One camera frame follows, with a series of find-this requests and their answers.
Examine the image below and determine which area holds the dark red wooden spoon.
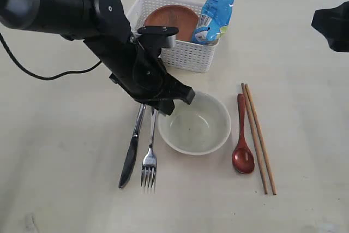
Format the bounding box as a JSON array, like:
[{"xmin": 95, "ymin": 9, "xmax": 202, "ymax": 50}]
[{"xmin": 232, "ymin": 93, "xmax": 255, "ymax": 174}]

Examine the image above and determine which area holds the cream ceramic bowl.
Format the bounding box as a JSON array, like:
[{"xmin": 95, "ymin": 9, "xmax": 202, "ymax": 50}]
[{"xmin": 157, "ymin": 91, "xmax": 231, "ymax": 156}]

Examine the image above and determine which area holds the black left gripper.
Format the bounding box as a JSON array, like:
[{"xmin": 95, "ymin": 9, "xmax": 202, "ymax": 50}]
[{"xmin": 109, "ymin": 37, "xmax": 195, "ymax": 115}]

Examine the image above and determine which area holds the small dark red dish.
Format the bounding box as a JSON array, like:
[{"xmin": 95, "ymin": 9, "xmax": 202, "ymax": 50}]
[{"xmin": 143, "ymin": 5, "xmax": 198, "ymax": 42}]

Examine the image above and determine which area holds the brown wooden chopstick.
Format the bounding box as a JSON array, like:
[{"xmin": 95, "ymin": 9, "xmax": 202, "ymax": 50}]
[
  {"xmin": 241, "ymin": 83, "xmax": 268, "ymax": 195},
  {"xmin": 244, "ymin": 84, "xmax": 277, "ymax": 195}
]

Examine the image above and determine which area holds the steel table fork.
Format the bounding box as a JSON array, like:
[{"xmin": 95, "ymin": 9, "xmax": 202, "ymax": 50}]
[{"xmin": 141, "ymin": 107, "xmax": 158, "ymax": 190}]

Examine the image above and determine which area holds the blue snack packet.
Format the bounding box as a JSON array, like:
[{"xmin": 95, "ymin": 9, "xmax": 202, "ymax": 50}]
[{"xmin": 191, "ymin": 0, "xmax": 234, "ymax": 45}]

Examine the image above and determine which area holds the steel table knife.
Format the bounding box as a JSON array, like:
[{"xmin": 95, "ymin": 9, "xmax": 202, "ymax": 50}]
[{"xmin": 118, "ymin": 104, "xmax": 146, "ymax": 189}]

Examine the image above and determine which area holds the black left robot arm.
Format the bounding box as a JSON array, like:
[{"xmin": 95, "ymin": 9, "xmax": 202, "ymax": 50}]
[{"xmin": 1, "ymin": 0, "xmax": 195, "ymax": 115}]

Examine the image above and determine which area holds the white perforated plastic basket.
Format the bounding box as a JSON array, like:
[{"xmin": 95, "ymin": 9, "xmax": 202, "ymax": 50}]
[{"xmin": 127, "ymin": 0, "xmax": 219, "ymax": 73}]

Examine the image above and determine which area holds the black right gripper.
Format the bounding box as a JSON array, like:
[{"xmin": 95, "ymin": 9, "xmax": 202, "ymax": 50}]
[{"xmin": 311, "ymin": 1, "xmax": 349, "ymax": 52}]

